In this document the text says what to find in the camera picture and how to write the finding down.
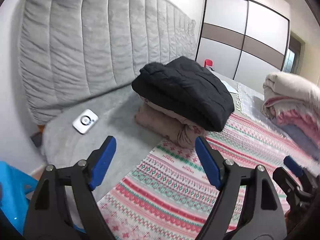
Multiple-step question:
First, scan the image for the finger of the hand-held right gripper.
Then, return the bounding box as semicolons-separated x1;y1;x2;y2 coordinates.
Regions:
272;166;312;212
284;156;320;193

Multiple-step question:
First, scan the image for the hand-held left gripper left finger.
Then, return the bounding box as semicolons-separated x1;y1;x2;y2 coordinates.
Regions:
24;135;117;240

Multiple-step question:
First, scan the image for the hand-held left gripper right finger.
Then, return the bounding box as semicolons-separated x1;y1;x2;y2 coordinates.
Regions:
195;136;288;240

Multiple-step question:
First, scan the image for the dark puffer jacket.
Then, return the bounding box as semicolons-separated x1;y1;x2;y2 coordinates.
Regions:
132;56;235;132

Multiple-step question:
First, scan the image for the grey-blue sheet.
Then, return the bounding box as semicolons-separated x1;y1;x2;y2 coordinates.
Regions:
275;124;320;160

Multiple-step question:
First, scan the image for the grey bed sheet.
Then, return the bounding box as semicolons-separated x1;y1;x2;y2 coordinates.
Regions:
41;84;180;205

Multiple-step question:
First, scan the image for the red green patterned blanket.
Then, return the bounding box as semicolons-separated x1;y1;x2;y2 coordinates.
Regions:
96;112;320;240

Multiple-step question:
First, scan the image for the white bed controller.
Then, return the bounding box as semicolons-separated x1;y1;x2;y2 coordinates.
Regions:
72;109;98;135

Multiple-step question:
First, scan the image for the folded beige garment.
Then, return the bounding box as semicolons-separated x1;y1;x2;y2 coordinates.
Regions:
135;97;208;148

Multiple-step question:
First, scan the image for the white lace-edged cloth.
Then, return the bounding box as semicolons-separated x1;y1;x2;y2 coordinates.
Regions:
217;76;288;137

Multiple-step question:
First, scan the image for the white and pink quilt pile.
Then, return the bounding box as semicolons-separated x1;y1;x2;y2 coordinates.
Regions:
262;72;320;153

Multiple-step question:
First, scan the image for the blue plastic stool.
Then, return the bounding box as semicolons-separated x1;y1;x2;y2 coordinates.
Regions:
0;160;85;237

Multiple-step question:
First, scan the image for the window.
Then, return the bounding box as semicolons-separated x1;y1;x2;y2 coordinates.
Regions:
282;35;305;74

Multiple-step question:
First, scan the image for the grey padded headboard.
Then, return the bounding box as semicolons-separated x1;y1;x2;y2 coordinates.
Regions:
19;0;197;126

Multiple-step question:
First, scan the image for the sliding door wardrobe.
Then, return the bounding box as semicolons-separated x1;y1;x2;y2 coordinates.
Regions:
195;0;290;80

